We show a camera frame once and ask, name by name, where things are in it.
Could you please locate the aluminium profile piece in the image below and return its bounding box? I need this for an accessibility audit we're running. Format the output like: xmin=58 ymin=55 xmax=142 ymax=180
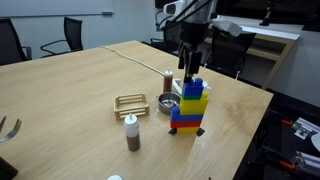
xmin=293 ymin=150 xmax=320 ymax=178

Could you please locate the small wooden crate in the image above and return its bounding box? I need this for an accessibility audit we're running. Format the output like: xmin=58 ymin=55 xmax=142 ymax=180
xmin=113 ymin=92 xmax=150 ymax=121

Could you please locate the aluminium bracket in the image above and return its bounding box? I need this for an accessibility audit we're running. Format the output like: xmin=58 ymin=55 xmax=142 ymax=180
xmin=291 ymin=116 xmax=320 ymax=141

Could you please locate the white ceramic mug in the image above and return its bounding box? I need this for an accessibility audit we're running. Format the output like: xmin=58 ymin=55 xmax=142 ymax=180
xmin=201 ymin=79 xmax=213 ymax=96

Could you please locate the black mesh office chair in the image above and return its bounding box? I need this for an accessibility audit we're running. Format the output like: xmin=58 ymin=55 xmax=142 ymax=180
xmin=40 ymin=16 xmax=84 ymax=58
xmin=0 ymin=18 xmax=33 ymax=67

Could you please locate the wall whiteboard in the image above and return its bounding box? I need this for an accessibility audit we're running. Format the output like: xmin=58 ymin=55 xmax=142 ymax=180
xmin=0 ymin=0 xmax=115 ymax=18

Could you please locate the red-brown sauce squeeze bottle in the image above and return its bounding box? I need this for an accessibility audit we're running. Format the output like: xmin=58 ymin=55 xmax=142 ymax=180
xmin=162 ymin=69 xmax=174 ymax=94

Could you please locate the white round disc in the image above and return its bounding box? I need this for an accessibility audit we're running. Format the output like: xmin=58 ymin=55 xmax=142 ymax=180
xmin=310 ymin=132 xmax=320 ymax=153

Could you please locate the brown sauce squeeze bottle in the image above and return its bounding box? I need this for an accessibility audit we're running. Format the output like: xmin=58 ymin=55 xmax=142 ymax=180
xmin=123 ymin=112 xmax=141 ymax=153

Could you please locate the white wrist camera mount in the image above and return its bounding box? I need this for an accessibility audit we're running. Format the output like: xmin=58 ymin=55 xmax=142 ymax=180
xmin=210 ymin=19 xmax=243 ymax=38

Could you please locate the wooden cabinet shelf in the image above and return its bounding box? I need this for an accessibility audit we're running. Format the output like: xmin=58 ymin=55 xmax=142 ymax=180
xmin=204 ymin=14 xmax=302 ymax=90

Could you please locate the cream power strip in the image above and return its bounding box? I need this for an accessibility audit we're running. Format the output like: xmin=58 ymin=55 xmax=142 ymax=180
xmin=171 ymin=78 xmax=184 ymax=96

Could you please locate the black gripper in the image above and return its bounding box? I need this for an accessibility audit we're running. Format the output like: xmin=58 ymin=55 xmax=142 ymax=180
xmin=177 ymin=21 xmax=210 ymax=84

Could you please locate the small metal pot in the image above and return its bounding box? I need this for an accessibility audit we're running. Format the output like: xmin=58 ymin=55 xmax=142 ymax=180
xmin=155 ymin=92 xmax=183 ymax=115

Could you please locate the white power cable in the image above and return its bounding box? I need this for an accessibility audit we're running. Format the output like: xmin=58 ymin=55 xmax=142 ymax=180
xmin=99 ymin=45 xmax=166 ymax=77

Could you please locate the black wall screen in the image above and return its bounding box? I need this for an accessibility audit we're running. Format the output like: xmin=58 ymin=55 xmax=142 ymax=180
xmin=154 ymin=0 xmax=320 ymax=33

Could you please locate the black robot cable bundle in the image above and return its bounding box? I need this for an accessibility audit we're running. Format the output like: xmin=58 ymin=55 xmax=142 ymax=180
xmin=154 ymin=0 xmax=214 ymax=33

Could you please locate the black organizer box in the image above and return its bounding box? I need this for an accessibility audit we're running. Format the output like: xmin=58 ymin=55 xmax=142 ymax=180
xmin=0 ymin=156 xmax=19 ymax=180

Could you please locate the orange handled clamp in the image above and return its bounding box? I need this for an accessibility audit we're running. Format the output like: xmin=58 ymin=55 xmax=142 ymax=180
xmin=279 ymin=118 xmax=294 ymax=128
xmin=279 ymin=159 xmax=296 ymax=171

